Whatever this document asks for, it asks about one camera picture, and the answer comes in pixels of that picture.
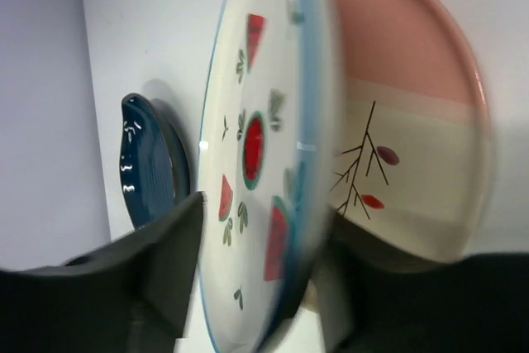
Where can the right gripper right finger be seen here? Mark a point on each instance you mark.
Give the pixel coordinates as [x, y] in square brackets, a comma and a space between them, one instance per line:
[372, 297]

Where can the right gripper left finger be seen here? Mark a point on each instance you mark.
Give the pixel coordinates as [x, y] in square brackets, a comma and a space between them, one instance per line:
[129, 296]

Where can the dark blue plate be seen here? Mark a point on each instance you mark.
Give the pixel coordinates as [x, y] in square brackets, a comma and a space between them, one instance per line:
[153, 165]

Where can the pink and cream plate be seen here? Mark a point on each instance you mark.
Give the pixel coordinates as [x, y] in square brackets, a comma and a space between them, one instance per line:
[414, 160]

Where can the white patterned plate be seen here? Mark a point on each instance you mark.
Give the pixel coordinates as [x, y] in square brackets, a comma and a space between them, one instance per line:
[268, 131]

